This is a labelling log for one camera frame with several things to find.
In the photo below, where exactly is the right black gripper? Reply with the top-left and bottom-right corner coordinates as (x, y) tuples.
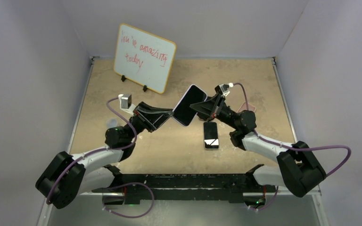
(188, 93), (239, 130)

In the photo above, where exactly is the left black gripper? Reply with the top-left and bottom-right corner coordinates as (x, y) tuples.
(124, 103), (174, 143)

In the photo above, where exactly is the phone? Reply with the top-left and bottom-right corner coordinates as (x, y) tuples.
(173, 84), (207, 127)

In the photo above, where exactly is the black smartphone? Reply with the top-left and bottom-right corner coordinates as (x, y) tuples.
(203, 122), (219, 150)

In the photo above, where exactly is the pink phone case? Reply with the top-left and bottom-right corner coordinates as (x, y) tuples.
(237, 102), (256, 113)

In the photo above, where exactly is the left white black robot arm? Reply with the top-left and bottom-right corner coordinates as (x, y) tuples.
(35, 102), (173, 209)

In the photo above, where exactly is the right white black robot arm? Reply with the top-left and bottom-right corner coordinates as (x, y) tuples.
(190, 94), (327, 197)

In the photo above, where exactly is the small clear plastic cup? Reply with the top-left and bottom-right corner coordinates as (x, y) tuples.
(106, 118), (118, 128)

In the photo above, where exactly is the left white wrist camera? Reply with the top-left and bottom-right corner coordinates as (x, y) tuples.
(118, 94), (132, 110)

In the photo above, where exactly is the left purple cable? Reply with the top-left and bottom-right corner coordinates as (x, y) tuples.
(46, 97), (138, 205)

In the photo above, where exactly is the white whiteboard with yellow frame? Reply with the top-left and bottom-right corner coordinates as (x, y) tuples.
(114, 24), (177, 94)

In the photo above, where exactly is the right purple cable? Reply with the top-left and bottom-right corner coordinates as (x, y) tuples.
(232, 82), (352, 178)

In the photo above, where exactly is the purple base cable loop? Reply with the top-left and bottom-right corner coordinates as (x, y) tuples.
(101, 182), (155, 219)

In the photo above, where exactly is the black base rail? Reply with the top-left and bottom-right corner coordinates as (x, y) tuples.
(118, 173), (263, 205)

